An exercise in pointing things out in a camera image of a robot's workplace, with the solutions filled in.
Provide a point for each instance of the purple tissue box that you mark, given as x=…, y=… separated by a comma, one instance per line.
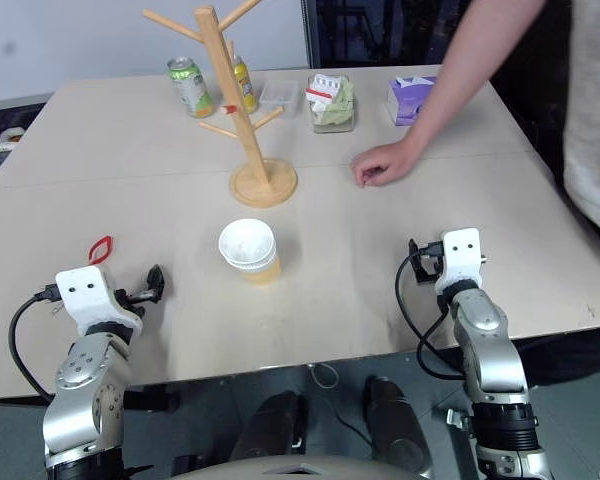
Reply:
x=407, y=102

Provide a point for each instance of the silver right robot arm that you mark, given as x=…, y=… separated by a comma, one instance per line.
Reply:
x=495, y=360

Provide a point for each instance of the clear container with green cloth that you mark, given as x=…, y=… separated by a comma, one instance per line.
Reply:
x=332, y=107

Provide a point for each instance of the dark rounded shape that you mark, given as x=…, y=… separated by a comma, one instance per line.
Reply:
x=397, y=425

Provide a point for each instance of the small clear plastic box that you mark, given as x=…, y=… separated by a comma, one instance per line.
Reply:
x=279, y=96

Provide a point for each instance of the yellow drink bottle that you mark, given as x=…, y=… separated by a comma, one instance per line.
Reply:
x=246, y=85

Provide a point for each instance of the dark glass panel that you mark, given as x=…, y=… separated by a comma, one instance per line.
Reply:
x=380, y=32

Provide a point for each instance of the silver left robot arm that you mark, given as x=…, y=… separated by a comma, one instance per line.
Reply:
x=87, y=390

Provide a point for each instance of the white and orange floor object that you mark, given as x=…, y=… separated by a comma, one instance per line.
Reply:
x=7, y=141

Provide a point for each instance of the person's bare forearm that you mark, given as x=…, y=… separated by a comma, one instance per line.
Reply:
x=460, y=75

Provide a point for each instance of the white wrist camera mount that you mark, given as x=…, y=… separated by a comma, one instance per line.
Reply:
x=461, y=257
x=87, y=297

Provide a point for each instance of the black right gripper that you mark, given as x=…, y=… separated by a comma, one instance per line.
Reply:
x=432, y=260

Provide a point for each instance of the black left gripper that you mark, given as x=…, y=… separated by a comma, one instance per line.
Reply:
x=127, y=300

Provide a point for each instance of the beige robot torso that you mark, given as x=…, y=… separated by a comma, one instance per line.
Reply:
x=300, y=468

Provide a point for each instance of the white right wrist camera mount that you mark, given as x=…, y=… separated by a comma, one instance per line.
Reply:
x=461, y=257

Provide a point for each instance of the green drink can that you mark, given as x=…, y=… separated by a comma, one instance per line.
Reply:
x=192, y=89

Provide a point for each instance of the wooden branched hanging rack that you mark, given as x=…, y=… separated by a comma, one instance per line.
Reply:
x=254, y=150

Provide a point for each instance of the person's light grey shirt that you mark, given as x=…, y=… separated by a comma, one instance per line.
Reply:
x=592, y=125

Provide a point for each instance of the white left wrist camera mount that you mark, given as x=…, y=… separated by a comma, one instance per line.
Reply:
x=87, y=297

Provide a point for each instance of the small red tag on rack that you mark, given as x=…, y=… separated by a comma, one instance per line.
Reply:
x=228, y=108

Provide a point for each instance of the person's bare hand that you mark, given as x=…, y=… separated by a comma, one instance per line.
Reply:
x=385, y=164

